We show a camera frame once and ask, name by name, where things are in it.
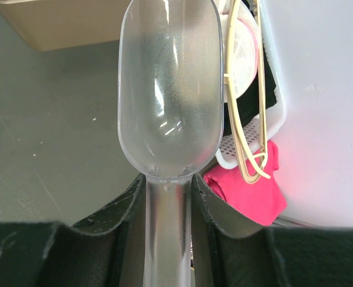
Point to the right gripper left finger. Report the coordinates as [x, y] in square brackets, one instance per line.
[89, 253]

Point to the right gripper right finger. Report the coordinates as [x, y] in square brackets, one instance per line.
[231, 250]

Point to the clear plastic scoop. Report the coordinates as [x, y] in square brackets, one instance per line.
[170, 119]

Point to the gold tin pastel gummies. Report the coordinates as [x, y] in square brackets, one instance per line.
[47, 25]

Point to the pink cloth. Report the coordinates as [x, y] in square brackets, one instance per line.
[262, 202]

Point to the grey plastic basket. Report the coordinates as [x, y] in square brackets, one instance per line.
[275, 115]

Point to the black cloth in basket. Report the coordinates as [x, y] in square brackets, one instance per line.
[248, 103]

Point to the round white mesh bag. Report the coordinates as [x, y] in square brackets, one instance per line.
[245, 59]

